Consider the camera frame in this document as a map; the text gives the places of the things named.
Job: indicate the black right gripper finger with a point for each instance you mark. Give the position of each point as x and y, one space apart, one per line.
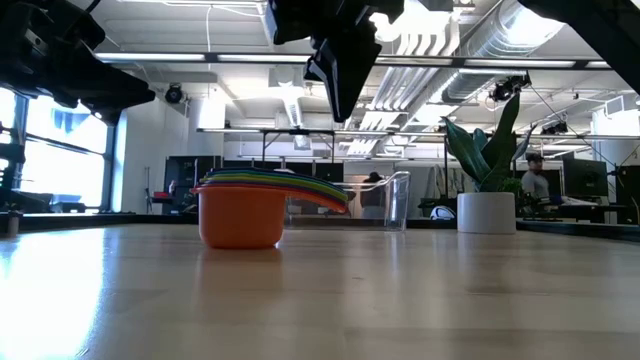
360 70
330 62

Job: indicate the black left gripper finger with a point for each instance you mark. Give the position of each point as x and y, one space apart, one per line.
102 112
110 85

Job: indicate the purple measuring cup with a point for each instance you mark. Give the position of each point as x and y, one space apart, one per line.
250 169

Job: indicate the teal measuring cup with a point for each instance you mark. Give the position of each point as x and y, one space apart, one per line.
250 173

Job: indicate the green measuring cup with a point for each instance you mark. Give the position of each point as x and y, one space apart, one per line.
250 177

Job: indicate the yellow measuring cup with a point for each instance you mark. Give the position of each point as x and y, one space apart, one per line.
250 181

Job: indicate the blue measuring cup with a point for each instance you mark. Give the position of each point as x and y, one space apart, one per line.
250 184

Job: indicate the red measuring cup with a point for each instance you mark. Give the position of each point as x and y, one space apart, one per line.
240 220

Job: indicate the clear plastic basket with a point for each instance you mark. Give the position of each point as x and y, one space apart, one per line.
397 200

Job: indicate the black metal rack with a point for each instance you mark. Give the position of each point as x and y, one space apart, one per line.
300 132

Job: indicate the person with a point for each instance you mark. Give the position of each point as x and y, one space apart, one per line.
372 192
536 182

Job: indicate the black ceiling spotlight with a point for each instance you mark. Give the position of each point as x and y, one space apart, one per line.
502 92

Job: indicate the green leafy plant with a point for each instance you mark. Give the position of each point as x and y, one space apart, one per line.
492 150

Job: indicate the white and black ball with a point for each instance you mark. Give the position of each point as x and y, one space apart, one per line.
442 214

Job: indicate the white plant pot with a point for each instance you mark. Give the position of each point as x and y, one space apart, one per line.
485 212

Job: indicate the black computer monitor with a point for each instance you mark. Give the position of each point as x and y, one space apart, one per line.
585 177
627 195

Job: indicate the black ceiling dome camera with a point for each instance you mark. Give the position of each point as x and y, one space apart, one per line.
174 94

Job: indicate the black frame bar with lights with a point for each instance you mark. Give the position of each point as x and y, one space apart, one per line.
457 62

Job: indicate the silver ventilation duct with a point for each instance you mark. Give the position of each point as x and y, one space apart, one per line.
500 35

